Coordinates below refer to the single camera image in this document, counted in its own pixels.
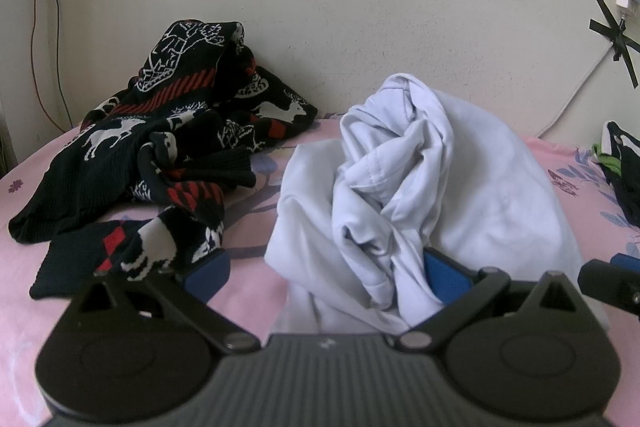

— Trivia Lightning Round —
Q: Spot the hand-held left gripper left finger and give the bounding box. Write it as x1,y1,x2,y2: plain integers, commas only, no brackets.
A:
70,249,262,354

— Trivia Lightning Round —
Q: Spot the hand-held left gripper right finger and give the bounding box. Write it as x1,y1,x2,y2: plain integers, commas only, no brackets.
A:
400,247,591,354

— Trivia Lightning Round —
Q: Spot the white shirt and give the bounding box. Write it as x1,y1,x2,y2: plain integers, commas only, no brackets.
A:
264,72,608,338

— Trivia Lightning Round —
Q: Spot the black patterned knit sweater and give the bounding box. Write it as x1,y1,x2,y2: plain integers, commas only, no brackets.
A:
7,19,319,300

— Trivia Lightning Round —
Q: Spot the black green white garment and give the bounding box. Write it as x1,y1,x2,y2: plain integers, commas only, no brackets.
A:
591,121,640,233

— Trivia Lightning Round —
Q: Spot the pink floral bedsheet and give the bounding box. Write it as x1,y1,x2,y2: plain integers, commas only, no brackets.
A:
0,112,640,427

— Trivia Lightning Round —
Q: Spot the black tape cross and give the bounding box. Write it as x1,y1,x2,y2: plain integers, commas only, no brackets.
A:
589,0,640,88

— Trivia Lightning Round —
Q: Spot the white cable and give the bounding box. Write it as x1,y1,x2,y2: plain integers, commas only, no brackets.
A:
535,19,626,140

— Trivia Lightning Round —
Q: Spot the dark thin cable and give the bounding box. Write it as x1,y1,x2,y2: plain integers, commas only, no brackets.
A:
36,0,73,130

